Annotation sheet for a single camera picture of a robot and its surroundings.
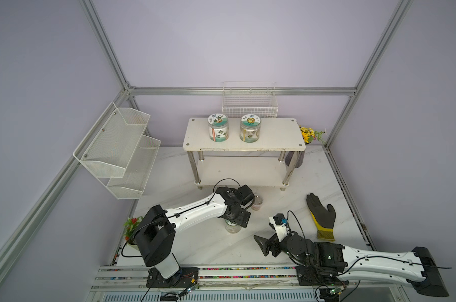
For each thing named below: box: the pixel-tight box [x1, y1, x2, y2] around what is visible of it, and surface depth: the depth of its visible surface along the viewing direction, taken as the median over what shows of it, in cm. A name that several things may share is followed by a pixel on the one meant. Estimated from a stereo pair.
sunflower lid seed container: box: [239, 113, 262, 143], surface depth 72 cm
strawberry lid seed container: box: [207, 113, 229, 143], surface depth 72 cm
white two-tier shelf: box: [182, 117, 307, 191], surface depth 82 cm
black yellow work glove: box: [306, 192, 336, 241], surface depth 91 cm
